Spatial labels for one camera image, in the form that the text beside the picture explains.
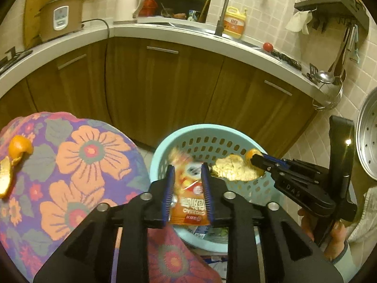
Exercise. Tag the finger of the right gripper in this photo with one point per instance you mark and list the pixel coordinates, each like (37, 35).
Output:
(273, 159)

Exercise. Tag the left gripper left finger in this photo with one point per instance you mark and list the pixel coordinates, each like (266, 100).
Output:
(87, 254)

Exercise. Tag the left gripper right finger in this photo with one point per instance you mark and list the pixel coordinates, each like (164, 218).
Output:
(264, 243)

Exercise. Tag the pale orange peel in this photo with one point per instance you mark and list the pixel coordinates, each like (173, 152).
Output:
(238, 168)

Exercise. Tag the orange snack bag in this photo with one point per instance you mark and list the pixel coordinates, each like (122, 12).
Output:
(188, 201)

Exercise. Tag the perforated steel steamer tray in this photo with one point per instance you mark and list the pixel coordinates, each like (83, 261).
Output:
(366, 134)

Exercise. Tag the floral tablecloth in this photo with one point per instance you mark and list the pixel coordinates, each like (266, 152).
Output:
(75, 165)

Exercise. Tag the steel ladle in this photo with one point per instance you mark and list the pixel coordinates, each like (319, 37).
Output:
(329, 77)

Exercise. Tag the red tomato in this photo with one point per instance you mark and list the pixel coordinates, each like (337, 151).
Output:
(268, 47)

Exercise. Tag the orange peel piece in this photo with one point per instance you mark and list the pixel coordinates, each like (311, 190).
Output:
(19, 145)
(6, 175)

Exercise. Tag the steel sink faucet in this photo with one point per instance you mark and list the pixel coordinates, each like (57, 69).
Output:
(215, 15)

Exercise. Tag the yellow detergent bottle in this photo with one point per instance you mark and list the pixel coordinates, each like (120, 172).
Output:
(234, 22)

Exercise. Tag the red pot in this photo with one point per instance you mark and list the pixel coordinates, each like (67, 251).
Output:
(149, 8)

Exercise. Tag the gas stove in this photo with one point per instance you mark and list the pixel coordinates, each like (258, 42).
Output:
(12, 57)

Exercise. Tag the white electric kettle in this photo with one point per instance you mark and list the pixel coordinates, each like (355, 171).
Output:
(127, 11)

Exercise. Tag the brown rice cooker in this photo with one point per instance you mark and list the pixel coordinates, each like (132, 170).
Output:
(59, 17)

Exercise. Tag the wooden cutting board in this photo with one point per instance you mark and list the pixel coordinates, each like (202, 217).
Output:
(31, 22)

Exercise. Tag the black wall shelf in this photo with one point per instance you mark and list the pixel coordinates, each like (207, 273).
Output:
(348, 9)

